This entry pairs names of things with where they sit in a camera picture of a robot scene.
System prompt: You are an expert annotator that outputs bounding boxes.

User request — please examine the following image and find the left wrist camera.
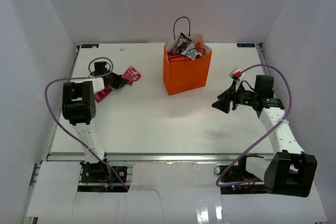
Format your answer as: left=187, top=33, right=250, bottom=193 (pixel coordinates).
left=93, top=61, right=109, bottom=76

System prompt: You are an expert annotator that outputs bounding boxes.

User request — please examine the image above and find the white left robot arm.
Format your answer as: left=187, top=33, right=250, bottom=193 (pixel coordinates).
left=62, top=73, right=128, bottom=165

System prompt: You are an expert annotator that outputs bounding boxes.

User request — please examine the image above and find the brown M&M's candy packet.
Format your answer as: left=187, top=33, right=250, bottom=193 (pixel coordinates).
left=168, top=33, right=192, bottom=56

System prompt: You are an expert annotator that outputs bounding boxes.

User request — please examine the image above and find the small pink snack packet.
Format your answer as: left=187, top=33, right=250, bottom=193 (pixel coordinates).
left=122, top=66, right=141, bottom=85

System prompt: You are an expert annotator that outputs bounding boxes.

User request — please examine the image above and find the orange paper bag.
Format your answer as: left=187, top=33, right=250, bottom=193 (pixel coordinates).
left=163, top=29, right=212, bottom=95

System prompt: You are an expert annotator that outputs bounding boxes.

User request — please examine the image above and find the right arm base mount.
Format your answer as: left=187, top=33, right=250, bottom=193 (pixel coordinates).
left=220, top=157, right=266, bottom=195

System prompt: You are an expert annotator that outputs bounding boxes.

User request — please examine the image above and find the large pink Himalaya snack bag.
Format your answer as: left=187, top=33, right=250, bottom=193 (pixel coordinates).
left=94, top=87, right=112, bottom=103

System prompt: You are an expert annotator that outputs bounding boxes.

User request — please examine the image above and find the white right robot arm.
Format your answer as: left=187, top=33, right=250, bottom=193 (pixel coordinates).
left=212, top=71, right=317, bottom=198

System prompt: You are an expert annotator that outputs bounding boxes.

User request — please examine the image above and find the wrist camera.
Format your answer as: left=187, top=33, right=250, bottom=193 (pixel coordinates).
left=229, top=68, right=245, bottom=90
left=93, top=61, right=109, bottom=76

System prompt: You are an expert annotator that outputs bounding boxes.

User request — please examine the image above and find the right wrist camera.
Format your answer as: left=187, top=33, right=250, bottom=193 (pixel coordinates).
left=229, top=68, right=245, bottom=90

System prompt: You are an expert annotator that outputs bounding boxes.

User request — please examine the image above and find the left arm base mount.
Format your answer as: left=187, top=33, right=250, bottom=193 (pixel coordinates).
left=77, top=162, right=130, bottom=193

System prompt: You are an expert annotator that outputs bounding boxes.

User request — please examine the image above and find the orange and cream chips bag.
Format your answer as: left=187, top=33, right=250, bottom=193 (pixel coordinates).
left=167, top=42, right=206, bottom=62

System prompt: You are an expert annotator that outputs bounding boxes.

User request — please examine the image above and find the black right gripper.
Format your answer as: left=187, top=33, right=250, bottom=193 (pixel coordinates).
left=212, top=80, right=259, bottom=114

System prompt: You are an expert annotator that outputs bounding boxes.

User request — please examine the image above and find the silver snack packet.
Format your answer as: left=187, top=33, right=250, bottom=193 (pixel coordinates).
left=181, top=44, right=202, bottom=60

